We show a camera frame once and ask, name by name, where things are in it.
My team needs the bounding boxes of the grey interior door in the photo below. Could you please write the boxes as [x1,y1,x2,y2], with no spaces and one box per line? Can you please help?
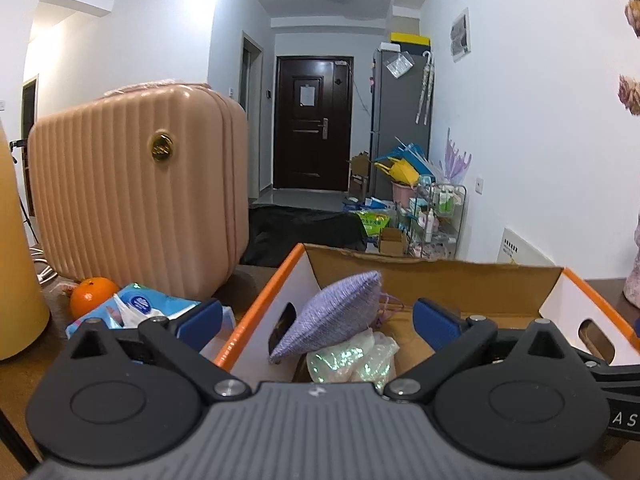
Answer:
[239,32,265,206]

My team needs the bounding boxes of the open carton on floor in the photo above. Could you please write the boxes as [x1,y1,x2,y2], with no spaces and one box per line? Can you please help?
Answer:
[348,152,372,201]

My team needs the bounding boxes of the small brown carton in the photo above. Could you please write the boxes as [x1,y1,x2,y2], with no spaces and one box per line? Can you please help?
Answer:
[378,227,409,256]

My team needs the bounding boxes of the pink ribbed suitcase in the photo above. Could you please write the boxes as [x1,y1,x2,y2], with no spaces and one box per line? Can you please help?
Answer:
[27,82,250,302]

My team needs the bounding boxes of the grey refrigerator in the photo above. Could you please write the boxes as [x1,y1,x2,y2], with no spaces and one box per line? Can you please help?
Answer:
[369,44,435,202]

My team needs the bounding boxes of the lavender knit pouch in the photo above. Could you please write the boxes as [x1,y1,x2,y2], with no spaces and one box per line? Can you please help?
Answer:
[268,270,405,365]

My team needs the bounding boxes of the blue wet wipes pack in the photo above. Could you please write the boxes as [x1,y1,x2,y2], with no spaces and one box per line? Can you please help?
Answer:
[65,282,236,345]

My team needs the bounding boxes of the green plastic bag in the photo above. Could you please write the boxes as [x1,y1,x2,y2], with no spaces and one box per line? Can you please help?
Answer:
[355,209,391,239]

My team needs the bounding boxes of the black tripod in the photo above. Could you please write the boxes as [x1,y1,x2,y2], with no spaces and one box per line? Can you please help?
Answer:
[8,138,41,247]

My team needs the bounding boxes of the white cables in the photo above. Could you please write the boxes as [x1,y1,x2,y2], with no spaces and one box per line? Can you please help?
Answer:
[29,244,59,287]

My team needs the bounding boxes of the yellow box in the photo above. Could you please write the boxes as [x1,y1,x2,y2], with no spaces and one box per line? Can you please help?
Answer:
[389,32,432,51]

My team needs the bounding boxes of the orange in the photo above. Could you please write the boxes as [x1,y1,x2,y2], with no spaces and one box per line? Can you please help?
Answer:
[68,276,120,320]

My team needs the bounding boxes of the metal storage cart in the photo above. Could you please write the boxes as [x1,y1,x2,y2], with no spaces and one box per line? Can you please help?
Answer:
[407,183,467,260]

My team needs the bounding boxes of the dried pink roses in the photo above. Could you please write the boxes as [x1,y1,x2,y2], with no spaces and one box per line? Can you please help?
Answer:
[618,0,640,117]

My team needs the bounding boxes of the yellow thermos jug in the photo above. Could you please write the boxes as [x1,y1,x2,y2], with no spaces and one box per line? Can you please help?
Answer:
[0,119,51,361]

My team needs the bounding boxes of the dark brown entrance door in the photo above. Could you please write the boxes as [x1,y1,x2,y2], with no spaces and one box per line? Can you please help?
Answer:
[273,55,354,192]

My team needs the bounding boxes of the hanging folded umbrellas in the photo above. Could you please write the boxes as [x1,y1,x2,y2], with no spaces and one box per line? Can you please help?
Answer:
[416,51,435,126]

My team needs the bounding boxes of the cardboard box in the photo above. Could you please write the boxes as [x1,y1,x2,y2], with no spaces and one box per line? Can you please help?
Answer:
[213,242,640,397]

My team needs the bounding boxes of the white board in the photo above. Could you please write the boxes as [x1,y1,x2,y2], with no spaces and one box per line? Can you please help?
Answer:
[497,227,569,267]

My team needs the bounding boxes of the pink bucket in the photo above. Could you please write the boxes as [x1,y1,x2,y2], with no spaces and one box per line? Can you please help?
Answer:
[390,180,419,206]

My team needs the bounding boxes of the clear iridescent plastic bag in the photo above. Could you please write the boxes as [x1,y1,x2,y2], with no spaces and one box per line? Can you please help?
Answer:
[305,327,400,395]

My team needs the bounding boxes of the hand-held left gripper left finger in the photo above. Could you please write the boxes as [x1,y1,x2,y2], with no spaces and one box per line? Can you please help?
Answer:
[54,300,252,403]

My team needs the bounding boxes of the black sofa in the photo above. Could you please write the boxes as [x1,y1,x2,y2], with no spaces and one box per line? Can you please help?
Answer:
[239,205,369,269]

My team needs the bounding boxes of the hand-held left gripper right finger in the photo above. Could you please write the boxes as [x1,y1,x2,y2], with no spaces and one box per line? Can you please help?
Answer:
[384,298,584,402]

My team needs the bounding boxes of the blue and yellow bags pile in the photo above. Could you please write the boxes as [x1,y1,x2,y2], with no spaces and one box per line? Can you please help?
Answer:
[374,135,436,186]

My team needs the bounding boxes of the framed wall picture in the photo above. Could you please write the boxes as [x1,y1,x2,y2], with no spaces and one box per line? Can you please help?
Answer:
[449,8,471,64]

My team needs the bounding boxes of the pink ceramic vase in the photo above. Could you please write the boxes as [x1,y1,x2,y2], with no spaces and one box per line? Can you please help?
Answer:
[622,224,640,309]

